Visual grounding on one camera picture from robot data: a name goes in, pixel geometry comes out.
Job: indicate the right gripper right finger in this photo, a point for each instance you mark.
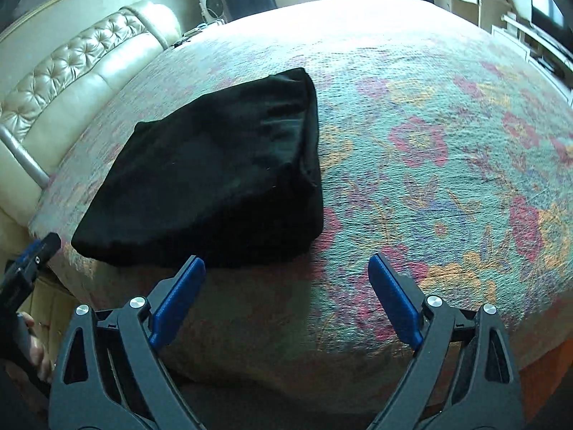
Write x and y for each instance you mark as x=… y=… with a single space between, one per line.
x=462 y=374

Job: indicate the black television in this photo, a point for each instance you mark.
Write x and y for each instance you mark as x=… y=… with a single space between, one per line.
x=545 y=14

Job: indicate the cream tufted headboard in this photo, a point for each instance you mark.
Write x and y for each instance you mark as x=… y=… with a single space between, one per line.
x=48 y=110

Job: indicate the person's left hand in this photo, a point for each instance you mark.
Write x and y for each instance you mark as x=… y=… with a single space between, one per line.
x=33 y=351

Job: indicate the black pants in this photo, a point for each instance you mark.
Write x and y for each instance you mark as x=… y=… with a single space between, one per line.
x=233 y=177

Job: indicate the white desk fan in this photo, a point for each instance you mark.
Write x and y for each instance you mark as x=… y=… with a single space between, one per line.
x=212 y=11

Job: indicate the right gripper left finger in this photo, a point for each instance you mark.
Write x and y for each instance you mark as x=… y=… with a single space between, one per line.
x=109 y=374

